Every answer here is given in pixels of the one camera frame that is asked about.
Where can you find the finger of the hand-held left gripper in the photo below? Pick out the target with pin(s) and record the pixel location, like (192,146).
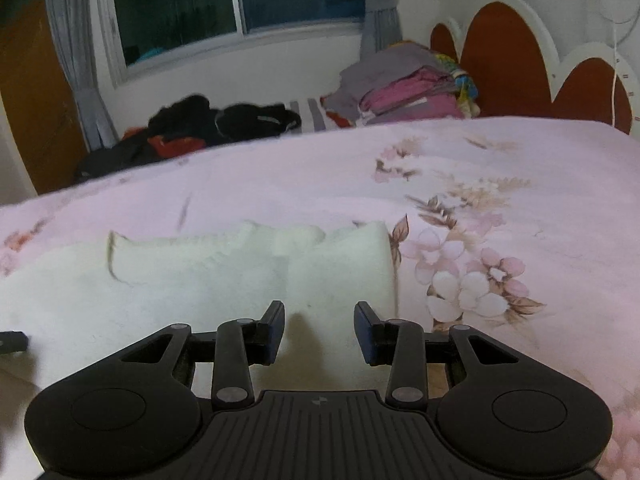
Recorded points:
(12,342)

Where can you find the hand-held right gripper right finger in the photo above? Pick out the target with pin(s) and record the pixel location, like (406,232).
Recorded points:
(362,335)

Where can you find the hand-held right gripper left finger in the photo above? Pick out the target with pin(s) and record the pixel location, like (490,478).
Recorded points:
(274,332)

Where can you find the white knitted small garment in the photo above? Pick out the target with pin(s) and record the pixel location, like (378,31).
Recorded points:
(200,285)

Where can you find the pile of dark clothes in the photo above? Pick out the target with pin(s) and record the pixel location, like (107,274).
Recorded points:
(240,120)

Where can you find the stack of folded clothes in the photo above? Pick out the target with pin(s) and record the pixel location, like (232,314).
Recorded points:
(400,90)

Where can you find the pink floral bedsheet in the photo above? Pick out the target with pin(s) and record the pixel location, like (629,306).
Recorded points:
(300,185)

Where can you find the grey white striped cloth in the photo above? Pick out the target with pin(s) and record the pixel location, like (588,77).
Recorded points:
(312,112)

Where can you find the brown wooden wardrobe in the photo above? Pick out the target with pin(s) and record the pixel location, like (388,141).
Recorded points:
(30,85)

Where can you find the red and white headboard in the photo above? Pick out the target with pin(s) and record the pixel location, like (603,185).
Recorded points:
(505,60)

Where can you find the grey curtain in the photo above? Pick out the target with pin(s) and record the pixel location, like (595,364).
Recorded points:
(75,35)
(380,20)

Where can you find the white framed window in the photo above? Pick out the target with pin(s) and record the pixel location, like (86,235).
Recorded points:
(175,5)

